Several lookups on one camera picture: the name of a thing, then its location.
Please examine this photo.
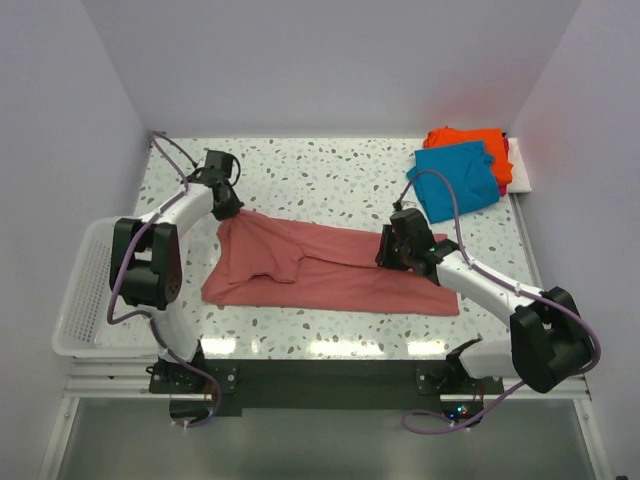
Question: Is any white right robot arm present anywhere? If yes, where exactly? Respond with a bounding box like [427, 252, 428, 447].
[376, 208, 600, 393]

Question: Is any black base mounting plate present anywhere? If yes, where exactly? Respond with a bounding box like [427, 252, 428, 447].
[146, 358, 504, 421]

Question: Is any folded white t shirt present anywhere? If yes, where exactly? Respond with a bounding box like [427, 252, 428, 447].
[507, 137, 532, 194]

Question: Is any folded magenta t shirt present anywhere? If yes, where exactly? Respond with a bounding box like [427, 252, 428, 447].
[496, 136, 513, 197]

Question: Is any salmon pink t shirt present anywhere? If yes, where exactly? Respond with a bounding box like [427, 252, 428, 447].
[201, 210, 459, 317]

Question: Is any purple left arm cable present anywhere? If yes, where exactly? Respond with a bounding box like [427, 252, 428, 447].
[107, 132, 224, 431]

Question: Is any folded orange t shirt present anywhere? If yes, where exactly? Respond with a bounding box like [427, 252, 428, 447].
[422, 127, 515, 194]

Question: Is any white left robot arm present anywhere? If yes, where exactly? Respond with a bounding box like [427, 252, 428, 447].
[107, 150, 244, 392]

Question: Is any aluminium table frame rail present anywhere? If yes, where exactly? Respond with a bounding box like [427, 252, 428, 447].
[499, 195, 594, 401]

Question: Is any blue t shirt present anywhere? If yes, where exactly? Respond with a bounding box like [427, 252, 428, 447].
[406, 141, 500, 224]

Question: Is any white plastic basket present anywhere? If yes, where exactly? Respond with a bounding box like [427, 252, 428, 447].
[52, 217, 158, 359]

